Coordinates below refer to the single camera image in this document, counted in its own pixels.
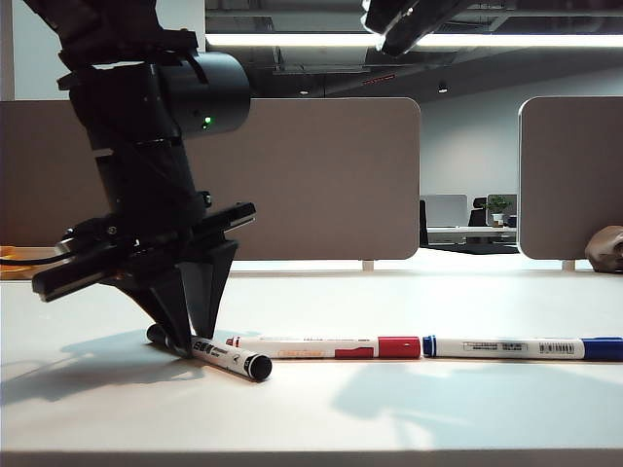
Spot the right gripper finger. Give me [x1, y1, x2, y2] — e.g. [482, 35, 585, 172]
[378, 0, 463, 55]
[362, 0, 420, 33]

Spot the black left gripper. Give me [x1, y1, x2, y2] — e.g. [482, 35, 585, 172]
[31, 190, 257, 358]

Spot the black whiteboard marker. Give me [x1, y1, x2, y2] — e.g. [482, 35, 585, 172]
[145, 322, 274, 384]

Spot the blue whiteboard marker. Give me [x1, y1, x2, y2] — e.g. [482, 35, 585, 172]
[421, 334, 623, 363]

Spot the long ceiling light strip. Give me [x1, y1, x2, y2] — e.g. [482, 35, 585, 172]
[204, 31, 623, 50]

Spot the red whiteboard marker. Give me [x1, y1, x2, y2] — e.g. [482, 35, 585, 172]
[226, 332, 422, 361]

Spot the wide brown desk divider panel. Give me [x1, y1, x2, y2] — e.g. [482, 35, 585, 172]
[0, 96, 422, 263]

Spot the orange yellow crumpled bag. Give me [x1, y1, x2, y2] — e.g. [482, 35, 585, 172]
[0, 245, 40, 281]

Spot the black office chair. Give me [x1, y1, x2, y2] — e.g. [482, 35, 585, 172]
[467, 196, 490, 229]

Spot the small potted green plant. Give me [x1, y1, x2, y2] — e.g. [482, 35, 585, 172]
[487, 195, 513, 230]

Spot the white background desk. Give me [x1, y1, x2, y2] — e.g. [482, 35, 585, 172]
[425, 226, 519, 246]

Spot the narrow brown desk divider panel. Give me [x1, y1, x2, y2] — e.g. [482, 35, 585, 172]
[517, 94, 623, 262]

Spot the brown crumpled object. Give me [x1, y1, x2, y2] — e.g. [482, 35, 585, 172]
[583, 225, 623, 274]

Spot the black left camera cable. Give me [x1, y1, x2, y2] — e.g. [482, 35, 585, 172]
[0, 252, 67, 269]

